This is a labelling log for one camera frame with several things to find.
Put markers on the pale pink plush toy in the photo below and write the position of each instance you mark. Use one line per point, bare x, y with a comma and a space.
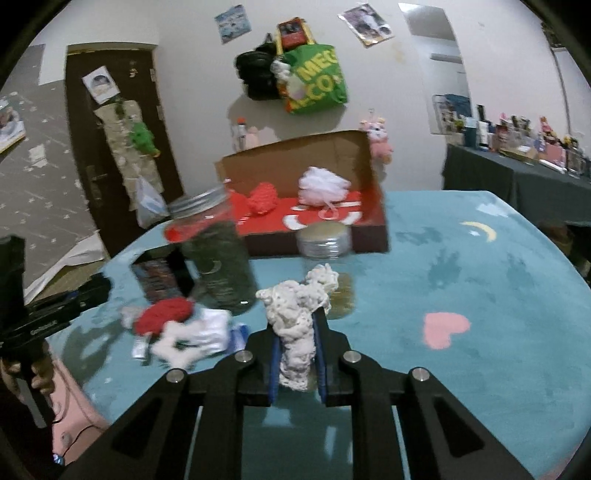
253, 136

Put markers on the blue and white packet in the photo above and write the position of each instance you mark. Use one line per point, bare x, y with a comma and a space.
238, 338

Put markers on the green plush toy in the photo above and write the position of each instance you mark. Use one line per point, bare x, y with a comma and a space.
142, 137

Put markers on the red fabric scrunchie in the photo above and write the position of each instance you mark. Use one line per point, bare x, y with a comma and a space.
161, 316

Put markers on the cream crocheted scrunchie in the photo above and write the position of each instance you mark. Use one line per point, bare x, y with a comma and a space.
298, 314

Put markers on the clear plastic bag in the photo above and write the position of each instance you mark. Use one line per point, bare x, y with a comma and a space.
148, 202

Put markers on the blue collage poster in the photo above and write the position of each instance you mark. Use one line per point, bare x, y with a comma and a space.
450, 113

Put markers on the red mesh bath sponge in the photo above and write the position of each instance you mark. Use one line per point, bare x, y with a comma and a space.
263, 198

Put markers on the person's left hand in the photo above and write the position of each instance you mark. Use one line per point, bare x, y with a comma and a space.
37, 376

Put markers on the blue wall poster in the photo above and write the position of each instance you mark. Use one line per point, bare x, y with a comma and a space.
233, 23

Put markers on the portrait door poster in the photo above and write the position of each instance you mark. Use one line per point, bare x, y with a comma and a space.
99, 84

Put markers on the glass jar with dark contents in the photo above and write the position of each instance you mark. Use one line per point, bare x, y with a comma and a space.
221, 263

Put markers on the glass jar with silver lid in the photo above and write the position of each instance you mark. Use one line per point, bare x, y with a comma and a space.
323, 240

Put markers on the dark wooden door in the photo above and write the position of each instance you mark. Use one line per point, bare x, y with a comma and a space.
92, 138

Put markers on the photo wall poster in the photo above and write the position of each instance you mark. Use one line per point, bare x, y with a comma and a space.
367, 23

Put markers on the black bag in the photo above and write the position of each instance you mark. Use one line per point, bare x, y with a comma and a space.
256, 74

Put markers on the white bottle with orange cap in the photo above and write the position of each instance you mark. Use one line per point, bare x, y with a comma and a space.
240, 131

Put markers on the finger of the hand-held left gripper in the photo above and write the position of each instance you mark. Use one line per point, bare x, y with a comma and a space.
74, 300

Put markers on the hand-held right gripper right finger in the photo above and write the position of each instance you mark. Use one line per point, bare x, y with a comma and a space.
321, 364

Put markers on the pink plush with white face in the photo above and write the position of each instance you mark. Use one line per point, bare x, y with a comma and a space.
379, 138

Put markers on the side table with dark cloth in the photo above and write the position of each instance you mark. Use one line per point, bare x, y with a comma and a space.
508, 180

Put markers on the picture book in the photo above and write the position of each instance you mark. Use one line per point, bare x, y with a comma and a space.
9, 124

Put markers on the row of desk trinkets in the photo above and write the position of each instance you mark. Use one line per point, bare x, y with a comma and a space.
531, 138

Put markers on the red and yellow bag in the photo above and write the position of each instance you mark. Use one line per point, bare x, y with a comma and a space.
293, 32

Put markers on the white air conditioner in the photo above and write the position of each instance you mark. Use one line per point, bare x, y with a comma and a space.
445, 57

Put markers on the small silver packet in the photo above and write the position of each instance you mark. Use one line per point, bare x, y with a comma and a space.
141, 350

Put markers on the white mesh bath pouf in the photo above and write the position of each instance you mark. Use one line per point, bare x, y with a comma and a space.
323, 184

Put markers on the white fluffy scrunchie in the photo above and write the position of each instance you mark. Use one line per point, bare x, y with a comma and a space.
178, 348

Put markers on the cardboard box with red inside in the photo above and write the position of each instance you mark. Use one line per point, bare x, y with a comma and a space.
341, 152

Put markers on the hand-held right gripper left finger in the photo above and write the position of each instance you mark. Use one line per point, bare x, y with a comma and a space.
274, 364

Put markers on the dark printed packet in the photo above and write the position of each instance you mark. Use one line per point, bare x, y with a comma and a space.
157, 277

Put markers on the beige hanging organizer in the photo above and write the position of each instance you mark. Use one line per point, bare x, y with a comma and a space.
124, 152

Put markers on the green tote bag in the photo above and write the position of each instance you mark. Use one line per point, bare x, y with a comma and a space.
316, 78

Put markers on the person's pink clothing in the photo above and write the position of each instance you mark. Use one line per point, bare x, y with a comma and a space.
74, 415

